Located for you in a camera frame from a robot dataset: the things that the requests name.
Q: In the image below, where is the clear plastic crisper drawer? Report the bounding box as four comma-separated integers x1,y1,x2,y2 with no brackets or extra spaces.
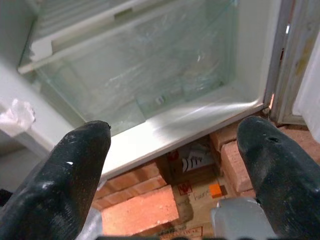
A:
34,12,237,137

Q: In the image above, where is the glass fridge shelf white trim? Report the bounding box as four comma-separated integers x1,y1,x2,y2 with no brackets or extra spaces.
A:
17,0,238,76

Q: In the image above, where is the white crumpled tape piece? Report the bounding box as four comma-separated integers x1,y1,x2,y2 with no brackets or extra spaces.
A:
0,98,36,137

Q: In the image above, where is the silver fridge with green sticker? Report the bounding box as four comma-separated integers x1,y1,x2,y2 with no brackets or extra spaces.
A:
0,0,320,193

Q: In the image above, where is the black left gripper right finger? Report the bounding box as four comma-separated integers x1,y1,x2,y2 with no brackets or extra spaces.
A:
236,115,320,240

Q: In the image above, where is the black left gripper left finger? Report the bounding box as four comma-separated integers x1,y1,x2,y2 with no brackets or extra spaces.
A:
0,120,112,240

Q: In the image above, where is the printed brown cardboard box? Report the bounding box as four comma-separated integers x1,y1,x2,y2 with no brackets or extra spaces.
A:
157,141,222,186

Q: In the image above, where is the flat brown cardboard sheet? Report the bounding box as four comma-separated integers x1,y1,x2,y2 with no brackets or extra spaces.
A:
159,174,256,240

